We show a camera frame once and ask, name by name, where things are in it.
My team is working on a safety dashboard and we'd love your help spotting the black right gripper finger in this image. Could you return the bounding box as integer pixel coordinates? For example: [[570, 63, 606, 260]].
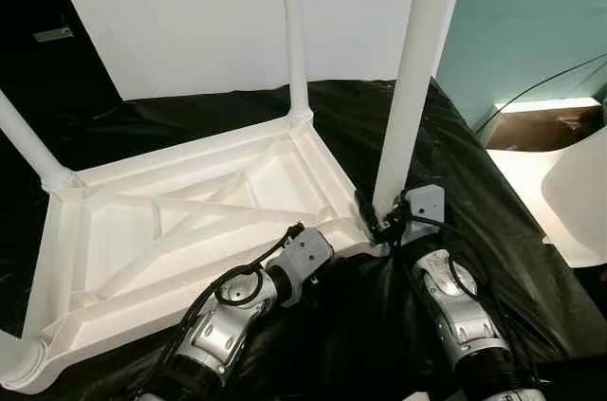
[[354, 191, 383, 234]]

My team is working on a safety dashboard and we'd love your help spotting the white plastic table top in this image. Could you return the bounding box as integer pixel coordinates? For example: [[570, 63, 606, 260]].
[[0, 112, 392, 394]]

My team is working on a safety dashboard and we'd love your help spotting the black table cloth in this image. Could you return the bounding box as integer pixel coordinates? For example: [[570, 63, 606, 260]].
[[0, 79, 607, 401]]

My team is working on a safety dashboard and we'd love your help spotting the brown box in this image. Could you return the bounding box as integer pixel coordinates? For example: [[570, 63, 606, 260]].
[[484, 102, 606, 153]]

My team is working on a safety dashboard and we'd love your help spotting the white shell chair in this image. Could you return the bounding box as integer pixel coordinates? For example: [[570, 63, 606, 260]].
[[488, 126, 607, 269]]

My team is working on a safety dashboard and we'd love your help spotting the large white backdrop panel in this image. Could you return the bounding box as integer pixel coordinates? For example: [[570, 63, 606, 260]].
[[47, 0, 447, 101]]

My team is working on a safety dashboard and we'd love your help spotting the small grey metal plate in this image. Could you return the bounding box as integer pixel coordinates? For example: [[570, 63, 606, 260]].
[[33, 27, 75, 44]]

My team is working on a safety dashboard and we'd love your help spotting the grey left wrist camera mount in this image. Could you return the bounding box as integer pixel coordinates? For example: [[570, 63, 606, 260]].
[[278, 226, 336, 305]]

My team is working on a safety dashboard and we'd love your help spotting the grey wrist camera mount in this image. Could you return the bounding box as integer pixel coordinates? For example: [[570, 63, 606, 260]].
[[278, 226, 336, 305], [401, 185, 447, 248]]

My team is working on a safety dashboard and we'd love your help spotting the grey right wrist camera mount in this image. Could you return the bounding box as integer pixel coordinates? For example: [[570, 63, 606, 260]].
[[401, 185, 447, 248]]

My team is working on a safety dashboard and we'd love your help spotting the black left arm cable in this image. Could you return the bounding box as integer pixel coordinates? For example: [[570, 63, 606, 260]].
[[156, 223, 306, 392]]

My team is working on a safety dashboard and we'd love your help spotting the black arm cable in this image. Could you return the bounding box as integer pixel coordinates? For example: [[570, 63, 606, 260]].
[[408, 216, 532, 383], [156, 223, 306, 392]]

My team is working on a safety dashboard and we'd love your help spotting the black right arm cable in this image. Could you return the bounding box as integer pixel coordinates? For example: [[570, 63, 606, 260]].
[[408, 216, 532, 383]]

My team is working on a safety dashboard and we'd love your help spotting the thin black wall cable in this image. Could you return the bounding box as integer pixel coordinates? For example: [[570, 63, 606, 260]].
[[474, 52, 607, 137]]

